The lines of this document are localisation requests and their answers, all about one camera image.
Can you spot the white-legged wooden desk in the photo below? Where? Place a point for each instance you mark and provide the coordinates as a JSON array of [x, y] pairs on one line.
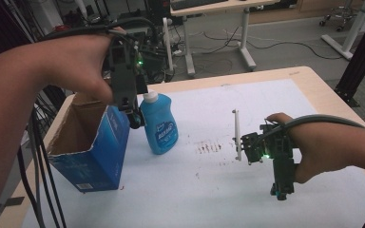
[[245, 38]]

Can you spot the white desk leg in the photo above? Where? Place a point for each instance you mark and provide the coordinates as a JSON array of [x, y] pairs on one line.
[[350, 34]]

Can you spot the grey tape strip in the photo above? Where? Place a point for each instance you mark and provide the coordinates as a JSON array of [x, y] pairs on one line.
[[11, 202]]

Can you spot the person's left hand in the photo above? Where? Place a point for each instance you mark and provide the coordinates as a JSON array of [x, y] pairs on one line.
[[76, 63]]

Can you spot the blue dish soap bottle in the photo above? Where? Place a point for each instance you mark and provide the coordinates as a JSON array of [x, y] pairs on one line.
[[160, 126]]

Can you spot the blue cardboard box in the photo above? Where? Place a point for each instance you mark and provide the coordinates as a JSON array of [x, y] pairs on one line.
[[98, 158]]

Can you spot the black equipment pile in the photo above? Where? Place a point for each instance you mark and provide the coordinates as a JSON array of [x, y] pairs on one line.
[[158, 63]]

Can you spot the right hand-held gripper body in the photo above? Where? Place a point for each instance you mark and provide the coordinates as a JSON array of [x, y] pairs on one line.
[[280, 148]]

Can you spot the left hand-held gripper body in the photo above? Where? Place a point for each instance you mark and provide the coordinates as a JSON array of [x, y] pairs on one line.
[[125, 79]]

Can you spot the black metal stand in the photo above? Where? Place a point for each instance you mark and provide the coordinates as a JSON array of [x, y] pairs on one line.
[[361, 60]]

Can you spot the person's right hand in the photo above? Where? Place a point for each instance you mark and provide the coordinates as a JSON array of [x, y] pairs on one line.
[[316, 152]]

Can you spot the office chair base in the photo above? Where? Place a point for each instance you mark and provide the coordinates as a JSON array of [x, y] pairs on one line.
[[339, 15]]

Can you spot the white upright post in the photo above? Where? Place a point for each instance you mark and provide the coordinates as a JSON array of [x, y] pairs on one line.
[[168, 44]]

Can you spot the white table mat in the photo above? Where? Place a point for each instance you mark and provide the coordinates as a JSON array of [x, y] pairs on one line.
[[218, 190]]

